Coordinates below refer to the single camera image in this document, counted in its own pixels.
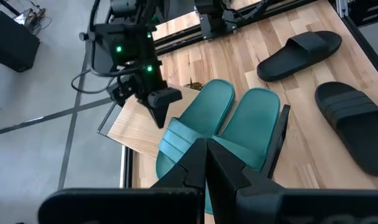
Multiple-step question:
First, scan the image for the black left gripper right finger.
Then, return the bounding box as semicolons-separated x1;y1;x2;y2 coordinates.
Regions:
207;139;378;224

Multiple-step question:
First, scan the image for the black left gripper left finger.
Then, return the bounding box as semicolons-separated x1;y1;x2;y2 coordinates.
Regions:
37;138;207;224

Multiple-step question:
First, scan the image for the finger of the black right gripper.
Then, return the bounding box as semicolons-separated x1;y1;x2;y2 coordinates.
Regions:
146;103;171;129

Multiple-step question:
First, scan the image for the teal rubber slide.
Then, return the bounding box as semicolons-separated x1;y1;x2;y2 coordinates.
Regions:
155;78;236;180
205;87;281;215

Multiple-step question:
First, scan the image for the black rubber slide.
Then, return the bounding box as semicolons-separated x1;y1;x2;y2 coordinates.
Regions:
314;81;378;177
256;30;343;83

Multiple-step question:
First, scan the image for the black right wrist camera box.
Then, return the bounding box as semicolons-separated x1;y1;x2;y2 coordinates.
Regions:
147;87;183;109

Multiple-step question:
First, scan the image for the tangled cable bundle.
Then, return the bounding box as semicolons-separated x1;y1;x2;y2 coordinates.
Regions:
13;0;52;35

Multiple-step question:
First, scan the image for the silver bracket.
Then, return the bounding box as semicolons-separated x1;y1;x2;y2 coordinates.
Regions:
334;0;349;19

